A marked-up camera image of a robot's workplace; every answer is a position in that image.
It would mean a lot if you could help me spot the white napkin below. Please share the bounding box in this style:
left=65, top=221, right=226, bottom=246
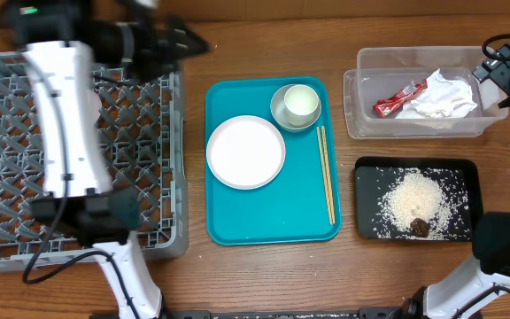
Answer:
left=396, top=69, right=477, bottom=120

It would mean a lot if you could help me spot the red snack wrapper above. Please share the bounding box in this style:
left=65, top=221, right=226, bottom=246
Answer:
left=372, top=79, right=428, bottom=118

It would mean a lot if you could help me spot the white rice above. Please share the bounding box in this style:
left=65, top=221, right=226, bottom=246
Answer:
left=367, top=167, right=471, bottom=241

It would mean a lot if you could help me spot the brown food scrap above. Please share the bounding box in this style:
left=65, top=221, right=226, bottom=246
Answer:
left=410, top=218, right=430, bottom=238

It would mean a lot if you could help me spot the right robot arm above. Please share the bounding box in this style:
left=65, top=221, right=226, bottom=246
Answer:
left=388, top=34, right=510, bottom=318

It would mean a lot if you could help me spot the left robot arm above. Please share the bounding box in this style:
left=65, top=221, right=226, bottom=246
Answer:
left=3, top=0, right=209, bottom=318

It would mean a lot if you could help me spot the grey plastic dish rack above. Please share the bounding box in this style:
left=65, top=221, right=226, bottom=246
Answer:
left=0, top=52, right=189, bottom=272

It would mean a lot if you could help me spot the clear plastic bin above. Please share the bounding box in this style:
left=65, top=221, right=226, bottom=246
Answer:
left=344, top=46, right=508, bottom=139

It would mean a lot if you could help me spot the grey saucer bowl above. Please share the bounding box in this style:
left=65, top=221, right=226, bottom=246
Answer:
left=270, top=84, right=321, bottom=132

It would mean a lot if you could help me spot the large white plate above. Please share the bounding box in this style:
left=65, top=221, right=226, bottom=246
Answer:
left=206, top=115, right=286, bottom=191

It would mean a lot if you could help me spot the white cup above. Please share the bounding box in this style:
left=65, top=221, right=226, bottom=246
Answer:
left=283, top=84, right=320, bottom=128

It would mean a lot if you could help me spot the teal serving tray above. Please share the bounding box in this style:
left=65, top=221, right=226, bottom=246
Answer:
left=205, top=76, right=342, bottom=245

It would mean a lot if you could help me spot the black tray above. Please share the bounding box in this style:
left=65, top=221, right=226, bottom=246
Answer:
left=354, top=157, right=483, bottom=242

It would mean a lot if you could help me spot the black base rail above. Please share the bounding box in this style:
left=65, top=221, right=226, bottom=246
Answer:
left=89, top=307, right=402, bottom=319

